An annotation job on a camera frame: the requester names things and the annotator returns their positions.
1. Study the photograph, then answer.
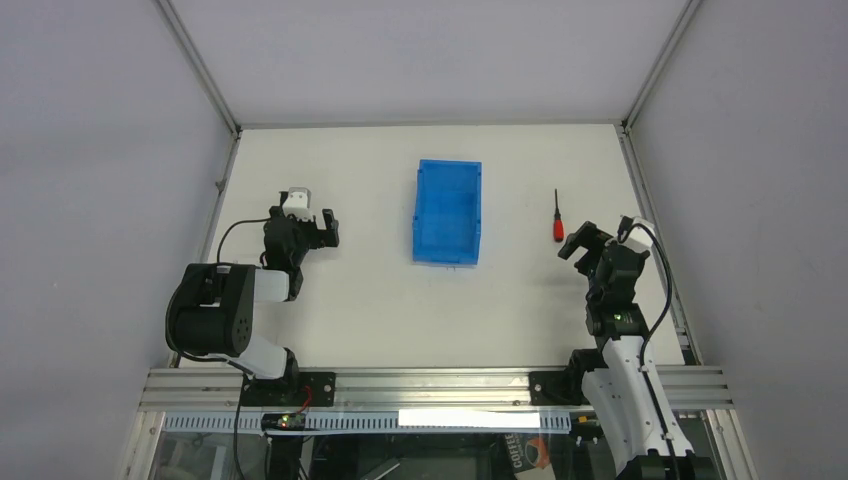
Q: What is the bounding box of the red handled screwdriver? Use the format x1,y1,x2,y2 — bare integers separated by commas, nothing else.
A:
552,189,565,243

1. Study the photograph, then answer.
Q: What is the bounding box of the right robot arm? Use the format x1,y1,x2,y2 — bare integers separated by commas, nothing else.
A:
559,217,719,479

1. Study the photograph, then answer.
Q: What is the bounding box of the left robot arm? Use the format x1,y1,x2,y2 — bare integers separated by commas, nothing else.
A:
165,187,340,386

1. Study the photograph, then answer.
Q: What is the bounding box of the blue plastic bin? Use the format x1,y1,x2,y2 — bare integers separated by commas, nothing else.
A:
412,159,482,267

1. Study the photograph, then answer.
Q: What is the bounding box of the coffee labelled box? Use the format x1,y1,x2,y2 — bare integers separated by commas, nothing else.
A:
504,433,550,474

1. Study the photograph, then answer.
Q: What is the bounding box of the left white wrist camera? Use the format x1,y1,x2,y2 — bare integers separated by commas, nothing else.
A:
281,187,315,222

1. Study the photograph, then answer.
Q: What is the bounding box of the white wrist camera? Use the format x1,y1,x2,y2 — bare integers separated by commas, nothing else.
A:
622,217,656,253
281,187,315,222

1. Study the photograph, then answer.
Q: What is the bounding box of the left black cable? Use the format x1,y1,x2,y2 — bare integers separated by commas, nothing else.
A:
215,219,272,265

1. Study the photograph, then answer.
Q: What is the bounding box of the black cable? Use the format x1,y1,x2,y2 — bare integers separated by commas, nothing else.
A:
215,219,272,265
619,216,684,458

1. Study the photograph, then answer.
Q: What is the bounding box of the right black cable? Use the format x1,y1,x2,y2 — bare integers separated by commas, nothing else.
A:
619,216,684,458

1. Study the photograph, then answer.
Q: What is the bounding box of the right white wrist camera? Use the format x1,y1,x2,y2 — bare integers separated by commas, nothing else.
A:
622,217,656,253

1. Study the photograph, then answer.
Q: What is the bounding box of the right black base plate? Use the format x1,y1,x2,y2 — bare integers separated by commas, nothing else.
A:
528,369,586,406

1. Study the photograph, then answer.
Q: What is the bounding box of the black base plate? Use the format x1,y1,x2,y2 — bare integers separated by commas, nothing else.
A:
528,369,586,406
239,371,337,409

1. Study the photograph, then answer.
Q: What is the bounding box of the aluminium mounting rail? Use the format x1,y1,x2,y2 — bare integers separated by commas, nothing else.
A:
137,366,735,414

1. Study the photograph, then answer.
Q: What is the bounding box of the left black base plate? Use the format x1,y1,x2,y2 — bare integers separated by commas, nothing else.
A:
239,371,337,409

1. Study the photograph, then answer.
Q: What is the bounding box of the white slotted cable duct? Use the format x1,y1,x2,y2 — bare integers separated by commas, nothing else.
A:
163,409,572,435

